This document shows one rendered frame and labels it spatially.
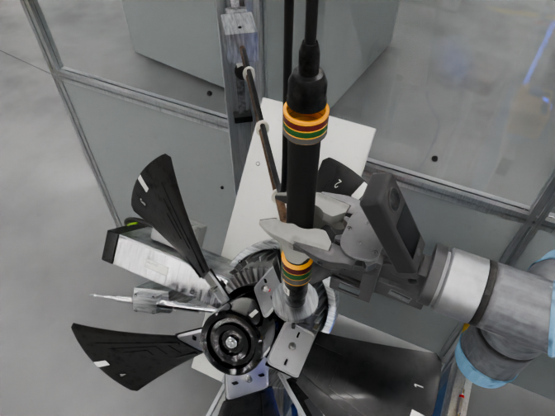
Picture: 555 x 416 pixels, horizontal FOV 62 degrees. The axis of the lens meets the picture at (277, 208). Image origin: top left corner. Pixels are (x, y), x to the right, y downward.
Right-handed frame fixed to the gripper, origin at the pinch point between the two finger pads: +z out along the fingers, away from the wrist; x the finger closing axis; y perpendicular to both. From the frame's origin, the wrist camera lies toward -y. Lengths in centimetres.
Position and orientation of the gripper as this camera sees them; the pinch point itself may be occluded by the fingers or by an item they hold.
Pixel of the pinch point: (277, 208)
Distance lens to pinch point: 56.4
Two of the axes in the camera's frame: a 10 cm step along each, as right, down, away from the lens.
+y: 0.0, 6.5, 7.6
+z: -9.1, -3.2, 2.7
